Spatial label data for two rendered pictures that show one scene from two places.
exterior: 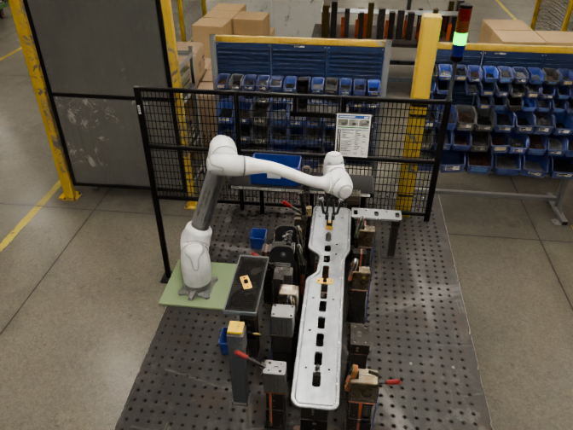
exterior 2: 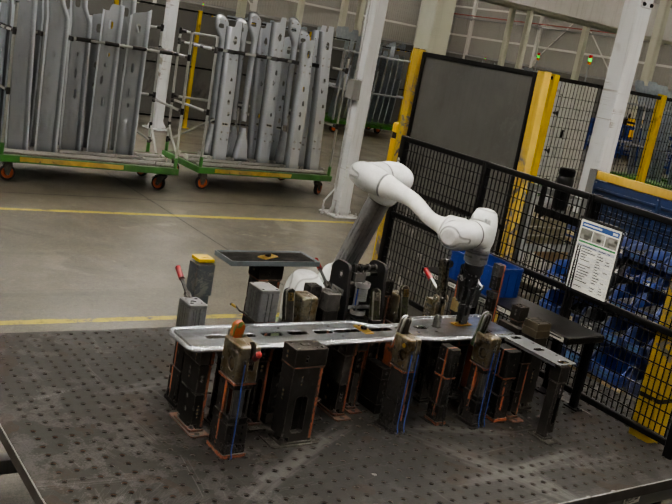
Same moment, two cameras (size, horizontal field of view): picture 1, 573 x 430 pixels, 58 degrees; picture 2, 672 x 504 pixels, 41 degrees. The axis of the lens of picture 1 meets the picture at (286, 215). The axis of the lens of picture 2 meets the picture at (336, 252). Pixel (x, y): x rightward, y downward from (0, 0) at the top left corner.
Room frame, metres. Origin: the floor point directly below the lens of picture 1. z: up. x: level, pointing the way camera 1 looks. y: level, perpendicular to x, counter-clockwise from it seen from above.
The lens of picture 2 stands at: (-0.24, -2.28, 1.97)
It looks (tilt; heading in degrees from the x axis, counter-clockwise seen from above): 13 degrees down; 47
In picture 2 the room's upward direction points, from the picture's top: 11 degrees clockwise
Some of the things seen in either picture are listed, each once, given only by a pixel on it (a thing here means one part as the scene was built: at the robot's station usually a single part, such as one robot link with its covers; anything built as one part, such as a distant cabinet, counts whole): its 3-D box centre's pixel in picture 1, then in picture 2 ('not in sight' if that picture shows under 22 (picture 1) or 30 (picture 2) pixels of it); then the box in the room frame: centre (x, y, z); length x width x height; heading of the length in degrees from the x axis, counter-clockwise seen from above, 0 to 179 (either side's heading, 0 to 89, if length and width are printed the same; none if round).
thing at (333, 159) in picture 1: (333, 167); (481, 228); (2.35, -0.25, 1.38); 0.13 x 0.11 x 0.16; 10
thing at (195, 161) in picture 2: not in sight; (255, 115); (6.32, 6.66, 0.88); 1.91 x 1.01 x 1.76; 175
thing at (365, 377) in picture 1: (361, 403); (235, 396); (1.30, -0.30, 0.88); 0.15 x 0.11 x 0.36; 83
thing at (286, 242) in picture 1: (285, 273); (350, 323); (2.03, 0.00, 0.94); 0.18 x 0.13 x 0.49; 173
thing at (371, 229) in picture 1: (364, 252); (478, 379); (2.28, -0.44, 0.87); 0.12 x 0.09 x 0.35; 83
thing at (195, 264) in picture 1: (195, 262); (302, 295); (2.20, 0.50, 0.88); 0.18 x 0.16 x 0.22; 11
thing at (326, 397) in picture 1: (326, 284); (359, 331); (1.88, -0.19, 1.00); 1.38 x 0.22 x 0.02; 173
